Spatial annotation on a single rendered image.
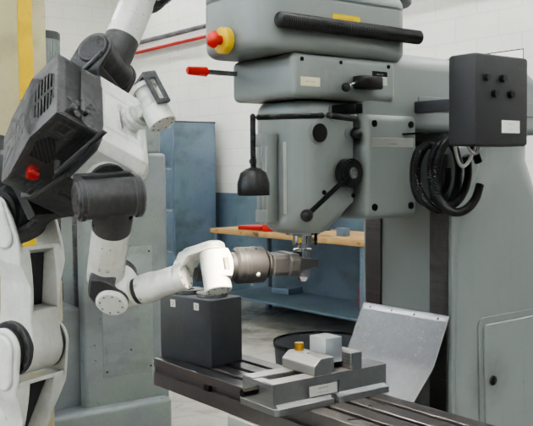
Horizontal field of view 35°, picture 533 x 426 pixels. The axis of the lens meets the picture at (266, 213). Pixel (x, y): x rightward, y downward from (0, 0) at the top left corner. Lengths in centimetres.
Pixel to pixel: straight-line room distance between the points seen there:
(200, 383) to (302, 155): 73
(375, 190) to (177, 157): 728
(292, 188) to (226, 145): 765
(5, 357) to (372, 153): 105
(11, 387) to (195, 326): 52
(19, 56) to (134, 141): 162
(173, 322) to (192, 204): 697
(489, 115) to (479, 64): 12
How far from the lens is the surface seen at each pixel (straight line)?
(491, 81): 201
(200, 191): 944
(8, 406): 230
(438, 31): 737
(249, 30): 189
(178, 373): 240
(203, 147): 947
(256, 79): 201
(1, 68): 354
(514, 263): 240
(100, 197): 185
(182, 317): 242
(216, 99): 979
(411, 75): 219
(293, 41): 190
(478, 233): 227
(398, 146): 213
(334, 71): 199
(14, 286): 224
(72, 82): 200
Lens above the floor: 147
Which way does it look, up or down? 3 degrees down
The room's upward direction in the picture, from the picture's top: 1 degrees counter-clockwise
